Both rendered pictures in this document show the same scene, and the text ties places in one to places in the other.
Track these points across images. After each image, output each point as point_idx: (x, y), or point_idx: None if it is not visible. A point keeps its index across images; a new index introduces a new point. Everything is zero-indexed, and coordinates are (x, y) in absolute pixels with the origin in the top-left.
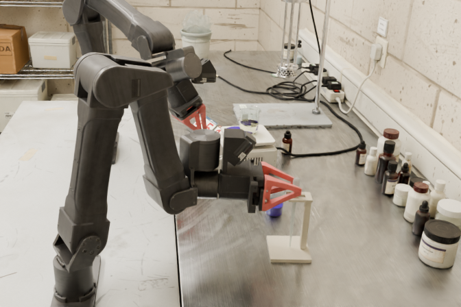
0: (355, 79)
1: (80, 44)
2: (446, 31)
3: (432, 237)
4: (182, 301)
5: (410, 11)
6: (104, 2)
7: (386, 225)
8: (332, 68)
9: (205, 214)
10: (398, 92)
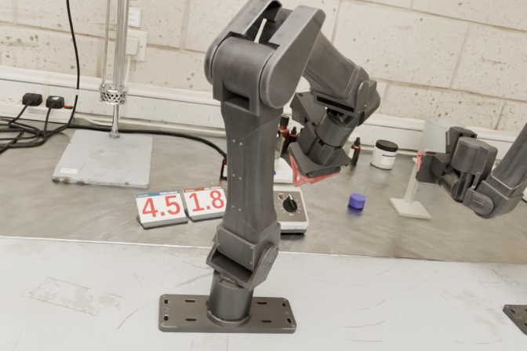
0: (93, 84)
1: (260, 145)
2: None
3: (395, 150)
4: (510, 263)
5: None
6: (323, 44)
7: (349, 168)
8: (7, 84)
9: (380, 239)
10: (183, 80)
